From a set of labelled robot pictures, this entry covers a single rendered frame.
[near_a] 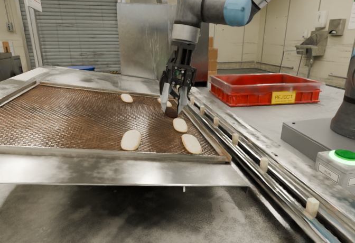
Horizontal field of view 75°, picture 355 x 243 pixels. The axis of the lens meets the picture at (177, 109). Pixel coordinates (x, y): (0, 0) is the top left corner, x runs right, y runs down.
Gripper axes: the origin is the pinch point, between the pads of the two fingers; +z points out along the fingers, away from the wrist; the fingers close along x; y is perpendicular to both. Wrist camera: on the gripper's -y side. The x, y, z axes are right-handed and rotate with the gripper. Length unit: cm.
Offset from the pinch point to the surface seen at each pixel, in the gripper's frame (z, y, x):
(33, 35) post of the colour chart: -12, -84, -66
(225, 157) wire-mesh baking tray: 0.8, 30.2, 5.0
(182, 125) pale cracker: 0.8, 13.2, 0.5
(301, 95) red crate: -6, -23, 68
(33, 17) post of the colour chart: -21, -83, -65
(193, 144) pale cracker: 0.8, 24.8, 0.0
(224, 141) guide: 3.5, 15.8, 12.1
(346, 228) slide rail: 3.6, 46.1, 18.8
